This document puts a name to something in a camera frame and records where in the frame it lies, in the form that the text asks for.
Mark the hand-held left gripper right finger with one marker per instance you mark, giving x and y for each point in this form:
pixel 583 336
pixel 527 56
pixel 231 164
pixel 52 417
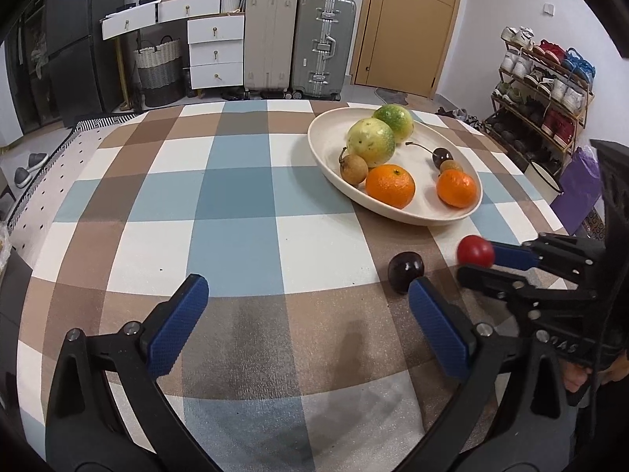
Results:
pixel 437 327

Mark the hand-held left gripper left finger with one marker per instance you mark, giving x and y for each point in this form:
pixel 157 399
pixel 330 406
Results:
pixel 179 322

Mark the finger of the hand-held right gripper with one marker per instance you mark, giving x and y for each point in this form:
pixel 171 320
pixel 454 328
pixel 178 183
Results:
pixel 511 255
pixel 484 280

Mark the red tomato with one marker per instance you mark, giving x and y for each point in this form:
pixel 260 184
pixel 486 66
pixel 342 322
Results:
pixel 474 250

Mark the dark stemless cherry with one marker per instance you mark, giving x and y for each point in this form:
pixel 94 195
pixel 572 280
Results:
pixel 405 268

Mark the small brown longan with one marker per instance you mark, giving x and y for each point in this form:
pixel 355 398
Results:
pixel 451 166

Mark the dark cherry with stem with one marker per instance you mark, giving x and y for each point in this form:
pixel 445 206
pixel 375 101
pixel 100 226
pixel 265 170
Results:
pixel 441 156

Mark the orange mandarin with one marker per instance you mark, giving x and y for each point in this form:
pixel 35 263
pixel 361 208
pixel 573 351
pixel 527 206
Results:
pixel 457 189
pixel 390 187

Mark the large brown longan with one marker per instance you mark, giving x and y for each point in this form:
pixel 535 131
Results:
pixel 354 169

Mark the green citrus fruit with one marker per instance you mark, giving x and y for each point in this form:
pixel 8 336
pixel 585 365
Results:
pixel 395 118

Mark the yellow speckled passion fruit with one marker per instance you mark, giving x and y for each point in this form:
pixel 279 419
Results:
pixel 371 140

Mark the cream round plate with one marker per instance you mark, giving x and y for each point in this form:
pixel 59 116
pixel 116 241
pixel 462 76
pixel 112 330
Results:
pixel 329 142

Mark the person's right hand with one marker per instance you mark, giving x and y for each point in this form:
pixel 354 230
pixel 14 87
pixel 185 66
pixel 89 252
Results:
pixel 572 378

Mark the black gold patterned bag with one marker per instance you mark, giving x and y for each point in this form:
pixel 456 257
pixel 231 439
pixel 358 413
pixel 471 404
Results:
pixel 595 223

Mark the purple bag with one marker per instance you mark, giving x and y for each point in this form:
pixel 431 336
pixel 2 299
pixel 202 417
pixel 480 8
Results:
pixel 582 191

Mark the white enamel basin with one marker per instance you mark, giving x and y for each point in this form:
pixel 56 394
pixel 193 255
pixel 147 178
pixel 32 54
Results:
pixel 545 177

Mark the checkered tablecloth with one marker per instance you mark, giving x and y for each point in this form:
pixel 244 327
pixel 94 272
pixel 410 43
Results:
pixel 245 206

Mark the shoe rack with shoes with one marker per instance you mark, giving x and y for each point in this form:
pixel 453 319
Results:
pixel 560 128

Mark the dark sandals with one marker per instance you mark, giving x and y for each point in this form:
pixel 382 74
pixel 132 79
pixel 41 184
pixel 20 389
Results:
pixel 454 114

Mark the grey dotted cloth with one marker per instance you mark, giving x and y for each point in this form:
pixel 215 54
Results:
pixel 49 182

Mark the wooden shoe rack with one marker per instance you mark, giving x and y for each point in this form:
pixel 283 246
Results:
pixel 540 60

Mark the grey door mat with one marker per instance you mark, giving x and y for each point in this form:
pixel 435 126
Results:
pixel 393 94

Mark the grey slipper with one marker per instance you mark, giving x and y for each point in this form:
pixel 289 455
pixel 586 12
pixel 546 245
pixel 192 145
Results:
pixel 22 175
pixel 37 160

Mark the striped floor mat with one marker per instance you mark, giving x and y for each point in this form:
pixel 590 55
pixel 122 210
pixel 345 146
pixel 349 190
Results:
pixel 98 122

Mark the wooden door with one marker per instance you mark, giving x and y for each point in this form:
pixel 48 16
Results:
pixel 408 34

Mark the woven laundry basket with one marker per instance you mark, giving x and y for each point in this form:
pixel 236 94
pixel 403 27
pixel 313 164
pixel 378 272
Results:
pixel 157 71

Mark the white dresser with drawers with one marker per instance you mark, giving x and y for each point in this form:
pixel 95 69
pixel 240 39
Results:
pixel 216 54

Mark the beige suitcase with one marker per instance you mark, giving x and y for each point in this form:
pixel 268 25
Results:
pixel 270 44

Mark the dark glass-door cabinet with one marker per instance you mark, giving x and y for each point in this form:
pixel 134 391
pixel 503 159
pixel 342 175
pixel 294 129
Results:
pixel 24 69

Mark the silver suitcase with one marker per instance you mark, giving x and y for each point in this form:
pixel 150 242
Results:
pixel 309 34

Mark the black refrigerator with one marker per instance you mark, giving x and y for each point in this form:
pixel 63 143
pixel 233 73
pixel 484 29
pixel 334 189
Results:
pixel 83 34

